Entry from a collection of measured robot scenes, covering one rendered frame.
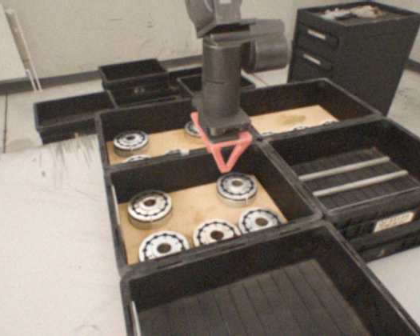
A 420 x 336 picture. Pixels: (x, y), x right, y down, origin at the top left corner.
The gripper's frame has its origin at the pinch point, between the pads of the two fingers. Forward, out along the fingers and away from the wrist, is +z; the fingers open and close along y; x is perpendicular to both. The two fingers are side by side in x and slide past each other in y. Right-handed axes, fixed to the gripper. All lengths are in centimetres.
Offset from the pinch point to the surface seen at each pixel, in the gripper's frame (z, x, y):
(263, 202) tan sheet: 23.1, -15.9, 9.1
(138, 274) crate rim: 13.8, 17.2, -9.0
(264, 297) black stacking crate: 23.6, -4.5, -14.1
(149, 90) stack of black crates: 55, -14, 159
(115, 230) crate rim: 14.4, 19.5, 3.0
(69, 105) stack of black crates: 51, 34, 142
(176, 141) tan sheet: 23.0, -2.7, 43.9
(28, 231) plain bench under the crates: 37, 43, 33
